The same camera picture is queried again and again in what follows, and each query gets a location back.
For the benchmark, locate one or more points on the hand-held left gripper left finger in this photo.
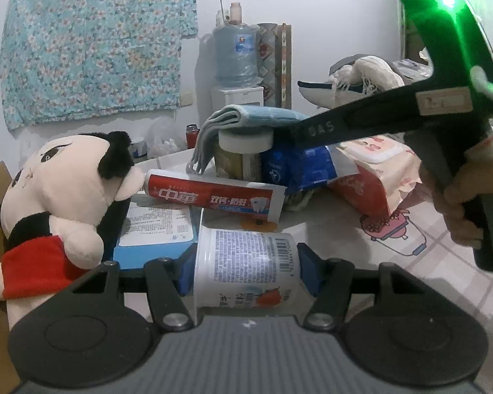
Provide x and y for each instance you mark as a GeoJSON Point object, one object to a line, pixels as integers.
{"type": "Point", "coordinates": [185, 271]}

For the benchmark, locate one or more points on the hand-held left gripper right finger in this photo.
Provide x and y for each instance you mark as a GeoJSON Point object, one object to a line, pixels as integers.
{"type": "Point", "coordinates": [310, 271]}

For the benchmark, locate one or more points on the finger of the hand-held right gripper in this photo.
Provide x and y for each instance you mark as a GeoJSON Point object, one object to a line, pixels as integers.
{"type": "Point", "coordinates": [291, 135]}

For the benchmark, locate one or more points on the light blue towel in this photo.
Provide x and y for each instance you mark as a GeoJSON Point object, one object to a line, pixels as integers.
{"type": "Point", "coordinates": [263, 115]}

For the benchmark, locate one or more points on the blue and white box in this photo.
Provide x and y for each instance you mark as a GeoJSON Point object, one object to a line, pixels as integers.
{"type": "Point", "coordinates": [156, 225]}

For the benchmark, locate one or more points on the white yogurt cup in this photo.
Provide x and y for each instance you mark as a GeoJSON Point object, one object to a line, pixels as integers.
{"type": "Point", "coordinates": [246, 262]}

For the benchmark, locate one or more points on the red toothpaste tube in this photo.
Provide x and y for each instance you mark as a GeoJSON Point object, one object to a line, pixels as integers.
{"type": "Point", "coordinates": [213, 199]}

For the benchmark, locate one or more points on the blue packet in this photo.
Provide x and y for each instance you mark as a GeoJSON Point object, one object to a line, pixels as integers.
{"type": "Point", "coordinates": [295, 164]}

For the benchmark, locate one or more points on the jar with white lid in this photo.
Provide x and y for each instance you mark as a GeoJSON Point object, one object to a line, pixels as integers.
{"type": "Point", "coordinates": [244, 139]}

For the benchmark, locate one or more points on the white water dispenser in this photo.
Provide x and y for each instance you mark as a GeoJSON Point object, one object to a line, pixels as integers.
{"type": "Point", "coordinates": [238, 98]}

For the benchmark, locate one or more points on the patterned paper roll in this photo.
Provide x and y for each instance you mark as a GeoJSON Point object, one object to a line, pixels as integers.
{"type": "Point", "coordinates": [273, 65]}

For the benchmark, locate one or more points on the cream knitted scarf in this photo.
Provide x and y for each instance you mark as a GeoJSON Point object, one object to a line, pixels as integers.
{"type": "Point", "coordinates": [374, 72]}

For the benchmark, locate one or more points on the pink wet wipes pack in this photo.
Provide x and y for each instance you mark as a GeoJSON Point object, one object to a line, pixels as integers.
{"type": "Point", "coordinates": [365, 188]}

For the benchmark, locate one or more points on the blue water jug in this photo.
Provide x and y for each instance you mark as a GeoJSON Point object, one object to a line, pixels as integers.
{"type": "Point", "coordinates": [234, 57]}

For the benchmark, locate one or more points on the red thermos bottle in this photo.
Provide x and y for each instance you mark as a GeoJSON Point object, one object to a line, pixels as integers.
{"type": "Point", "coordinates": [192, 135]}

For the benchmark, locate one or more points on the clear plastic bag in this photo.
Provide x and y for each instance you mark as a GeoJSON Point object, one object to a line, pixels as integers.
{"type": "Point", "coordinates": [166, 139]}

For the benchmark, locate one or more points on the small beige bottle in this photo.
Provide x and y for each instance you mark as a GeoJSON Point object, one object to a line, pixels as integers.
{"type": "Point", "coordinates": [235, 12]}

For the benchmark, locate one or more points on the plush doll in red dress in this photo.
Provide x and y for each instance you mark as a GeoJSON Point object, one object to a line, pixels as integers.
{"type": "Point", "coordinates": [65, 180]}

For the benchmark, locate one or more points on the floral cloth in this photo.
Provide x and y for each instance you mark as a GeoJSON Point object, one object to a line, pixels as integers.
{"type": "Point", "coordinates": [94, 41]}

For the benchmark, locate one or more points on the wall socket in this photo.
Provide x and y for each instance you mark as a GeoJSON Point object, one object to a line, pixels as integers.
{"type": "Point", "coordinates": [187, 98]}

